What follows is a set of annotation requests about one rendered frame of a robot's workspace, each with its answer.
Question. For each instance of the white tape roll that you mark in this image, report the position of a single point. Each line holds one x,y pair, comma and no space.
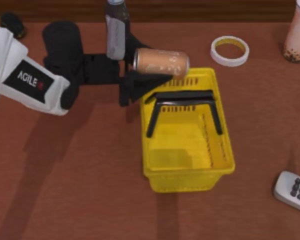
216,53

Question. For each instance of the bubble tea cup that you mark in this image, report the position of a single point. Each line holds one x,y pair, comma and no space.
298,35

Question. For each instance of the small black and yellow object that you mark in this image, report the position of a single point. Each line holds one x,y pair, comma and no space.
13,23

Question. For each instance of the dark bottle with grey label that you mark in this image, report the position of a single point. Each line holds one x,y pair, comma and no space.
116,37

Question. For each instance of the grey remote control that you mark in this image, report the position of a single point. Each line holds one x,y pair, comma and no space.
287,186

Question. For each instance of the orange soda can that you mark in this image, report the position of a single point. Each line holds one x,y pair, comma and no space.
162,63

